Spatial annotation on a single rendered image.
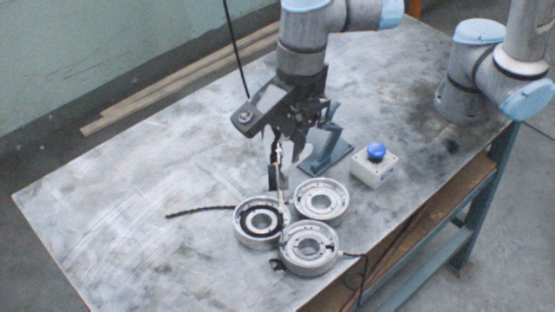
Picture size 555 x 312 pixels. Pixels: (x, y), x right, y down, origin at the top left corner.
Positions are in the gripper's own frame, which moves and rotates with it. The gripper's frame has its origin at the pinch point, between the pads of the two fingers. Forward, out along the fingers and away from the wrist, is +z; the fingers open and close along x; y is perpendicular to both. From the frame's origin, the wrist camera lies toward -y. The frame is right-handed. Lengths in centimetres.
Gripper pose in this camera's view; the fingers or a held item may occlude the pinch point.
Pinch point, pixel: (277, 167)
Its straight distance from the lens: 99.2
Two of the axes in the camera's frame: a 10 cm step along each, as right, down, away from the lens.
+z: -0.9, 7.7, 6.4
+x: -6.6, -5.3, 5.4
